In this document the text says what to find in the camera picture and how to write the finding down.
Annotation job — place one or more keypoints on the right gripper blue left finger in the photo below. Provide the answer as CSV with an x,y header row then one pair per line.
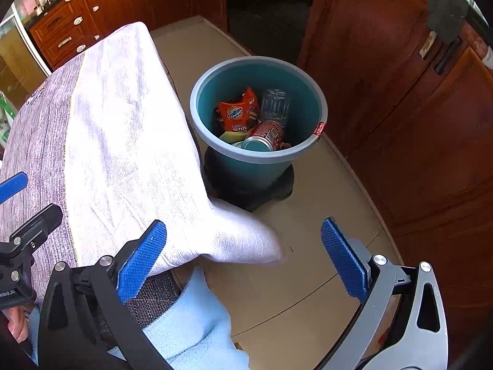
x,y
143,256

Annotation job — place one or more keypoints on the striped grey white tablecloth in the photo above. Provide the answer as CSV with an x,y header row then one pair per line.
x,y
105,138

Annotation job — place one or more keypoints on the person's left hand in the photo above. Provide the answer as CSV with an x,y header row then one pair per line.
x,y
17,323

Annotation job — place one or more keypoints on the brown wooden cabinet door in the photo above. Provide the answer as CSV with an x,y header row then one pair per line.
x,y
409,90

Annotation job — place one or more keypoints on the teal trash bin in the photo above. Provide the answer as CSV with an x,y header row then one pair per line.
x,y
234,168

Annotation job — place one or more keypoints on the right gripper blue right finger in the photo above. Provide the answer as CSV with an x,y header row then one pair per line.
x,y
351,263

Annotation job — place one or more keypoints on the melon rind slice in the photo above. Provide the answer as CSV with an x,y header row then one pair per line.
x,y
234,137

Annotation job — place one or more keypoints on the brown wooden drawer cabinet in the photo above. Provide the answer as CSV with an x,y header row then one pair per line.
x,y
68,27

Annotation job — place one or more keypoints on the orange ovaltine snack packet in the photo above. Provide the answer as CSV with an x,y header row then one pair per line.
x,y
238,114

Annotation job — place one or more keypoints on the clear water bottle blue label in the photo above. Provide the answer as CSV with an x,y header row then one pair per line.
x,y
275,106

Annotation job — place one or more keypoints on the light blue trouser leg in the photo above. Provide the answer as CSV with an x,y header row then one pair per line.
x,y
194,333

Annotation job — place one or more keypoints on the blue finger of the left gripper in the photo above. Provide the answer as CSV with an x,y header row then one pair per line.
x,y
12,186

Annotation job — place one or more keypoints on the red cola can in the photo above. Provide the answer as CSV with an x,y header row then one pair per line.
x,y
267,137

